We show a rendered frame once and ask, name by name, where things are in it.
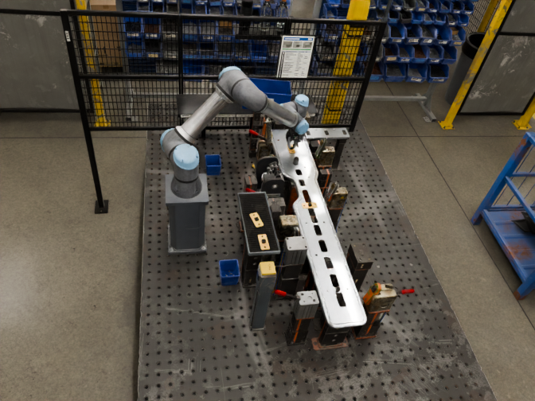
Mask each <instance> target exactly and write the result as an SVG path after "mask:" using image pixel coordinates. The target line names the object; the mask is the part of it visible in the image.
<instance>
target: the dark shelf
mask: <svg viewBox="0 0 535 401"><path fill-rule="evenodd" d="M211 95H212V94H177V95H176V101H177V112H178V118H189V117H190V116H191V115H192V114H193V113H194V112H195V111H196V110H197V109H198V108H199V107H200V106H201V105H202V104H203V103H204V102H205V101H206V100H207V99H208V98H209V97H210V96H211ZM296 96H297V95H292V96H291V101H294V100H295V97H296ZM305 96H307V97H308V99H309V104H308V108H307V111H308V114H309V116H318V112H317V109H316V107H315V105H314V102H313V100H312V98H311V96H310V95H305ZM253 113H254V111H252V110H250V109H243V108H242V105H240V104H239V103H238V102H237V101H235V102H234V103H228V104H227V105H226V106H225V107H224V108H223V109H222V110H221V111H220V113H219V114H218V115H217V116H216V117H253Z"/></svg>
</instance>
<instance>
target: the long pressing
mask: <svg viewBox="0 0 535 401"><path fill-rule="evenodd" d="M287 131H288V129H284V130H271V132H272V140H271V142H272V143H273V145H272V148H273V150H274V154H275V156H276V157H277V158H278V161H279V162H278V167H279V172H280V173H281V174H282V175H283V176H284V177H285V178H287V179H289V180H291V181H293V183H294V185H295V190H296V192H297V195H298V199H297V200H296V201H295V202H294V203H293V205H292V209H293V213H294V215H296V217H297V220H298V222H299V226H298V229H299V232H300V236H305V238H306V241H307V246H308V251H307V261H308V263H309V267H310V271H311V274H312V277H313V280H314V284H315V288H316V290H317V294H318V298H319V301H320V304H321V307H322V312H323V315H324V318H325V321H326V323H327V324H328V326H329V327H331V328H333V329H340V328H348V327H355V326H362V325H364V324H365V323H366V322H367V317H366V314H365V310H364V308H363V305H362V303H361V299H360V297H359V294H358V292H357V288H356V286H355V283H354V281H353V277H352V275H351V273H350V269H349V266H348V264H347V262H346V257H345V256H344V253H343V250H342V247H341V244H340V242H339V239H338V236H337V233H336V231H335V229H334V225H333V223H332V220H331V218H330V214H329V212H328V209H327V207H326V203H325V201H324V198H323V196H322V192H321V189H320V188H319V185H318V181H317V179H318V169H317V167H316V165H315V162H314V159H313V156H312V154H311V151H310V148H309V146H308V143H307V140H306V137H305V135H304V137H303V142H302V141H301V142H299V148H298V147H295V153H294V154H290V153H289V150H288V148H287V140H286V133H287ZM278 140H279V141H278ZM296 156H297V157H299V164H298V165H294V164H293V161H294V158H295V157H296ZM304 167H306V168H304ZM297 169H299V170H300V171H301V174H302V175H297V174H296V172H295V171H296V170H297ZM308 177H309V178H308ZM299 180H304V183H305V186H300V184H299ZM303 190H306V191H307V192H308V195H309V198H310V202H311V203H313V202H316V203H317V205H318V207H317V208H313V209H314V214H315V216H316V219H317V221H318V223H312V221H311V218H310V213H309V211H308V208H303V207H302V203H306V201H305V199H304V196H303V192H302V191H303ZM323 222H325V223H323ZM306 223H307V224H306ZM314 225H318V226H319V228H320V231H321V233H322V235H321V236H317V235H316V233H315V230H314ZM318 241H324V242H325V245H326V249H327V252H322V250H321V248H320V245H319V242H318ZM325 257H329V258H330V261H331V263H332V266H333V269H327V267H326V263H325V260H324V258H325ZM331 274H335V275H336V278H337V280H338V285H339V286H340V287H341V289H340V292H336V290H335V288H336V287H333V285H332V282H331V279H330V275H331ZM347 289H348V290H347ZM339 293H341V294H342V297H343V299H344V302H345V304H346V306H344V307H341V306H339V304H338V300H337V297H336V294H339Z"/></svg>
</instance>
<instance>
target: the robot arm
mask: <svg viewBox="0 0 535 401"><path fill-rule="evenodd" d="M218 80H219V82H218V83H217V84H216V90H215V91H214V92H213V94H212V95H211V96H210V97H209V98H208V99H207V100H206V101H205V102H204V103H203V104H202V105H201V106H200V107H199V108H198V109H197V110H196V111H195V112H194V113H193V114H192V115H191V116H190V117H189V118H188V119H187V120H186V121H185V122H184V123H183V125H182V126H180V127H175V128H170V129H168V130H166V131H165V132H164V133H163V134H162V137H161V139H160V144H161V147H162V149H163V151H164V152H165V153H166V155H167V157H168V158H169V159H170V161H171V163H172V164H173V166H174V178H173V180H172V182H171V191H172V193H173V194H174V195H175V196H177V197H180V198H185V199H189V198H193V197H196V196H197V195H199V194H200V192H201V190H202V183H201V180H200V178H199V176H198V172H199V154H198V151H197V149H196V148H195V147H194V146H193V144H194V139H195V138H196V137H197V136H198V135H199V134H200V132H201V131H202V130H203V129H204V128H205V127H206V126H207V125H208V124H209V123H210V122H211V121H212V120H213V119H214V118H215V117H216V116H217V115H218V114H219V113H220V111H221V110H222V109H223V108H224V107H225V106H226V105H227V104H228V103H234V102H235V101H237V102H238V103H239V104H240V105H242V106H244V107H246V108H248V109H250V110H252V111H254V112H256V113H260V112H261V113H263V114H265V115H267V116H269V117H271V118H273V119H274V120H276V121H278V122H280V123H282V124H284V125H286V126H288V127H290V128H288V131H287V133H286V140H287V146H288V148H289V149H290V148H291V141H294V144H293V149H294V148H295V147H298V148H299V142H301V141H302V142H303V137H304V133H306V132H307V130H308V128H309V124H308V122H307V121H306V120H305V118H306V114H307V108H308V104H309V99H308V97H307V96H305V95H297V96H296V97H295V100H294V101H291V102H288V103H281V104H278V103H276V102H274V101H273V100H271V99H269V98H268V97H267V95H266V94H264V93H263V92H262V91H261V90H260V89H259V88H258V87H257V86H256V85H255V84H254V83H253V82H252V81H251V80H250V79H249V78H248V77H247V76H246V75H245V74H244V72H243V71H241V70H240V69H239V68H237V67H227V68H225V69H224V70H222V71H221V73H220V75H219V78H218Z"/></svg>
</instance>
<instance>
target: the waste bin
mask: <svg viewBox="0 0 535 401"><path fill-rule="evenodd" d="M485 35H486V33H484V32H473V33H469V34H467V35H466V37H465V42H464V43H463V46H462V52H461V54H460V57H459V60H458V63H457V65H456V67H455V70H454V73H453V76H452V78H451V81H450V83H449V86H448V88H447V91H446V94H445V96H444V98H445V100H446V101H447V103H448V104H449V105H452V104H453V102H454V100H455V97H456V95H457V93H458V91H459V89H460V87H461V85H462V83H463V81H464V78H465V76H466V74H467V72H468V70H469V68H470V66H471V64H472V61H473V59H474V57H475V55H476V53H477V51H478V49H479V47H480V45H481V43H482V40H483V38H484V37H485Z"/></svg>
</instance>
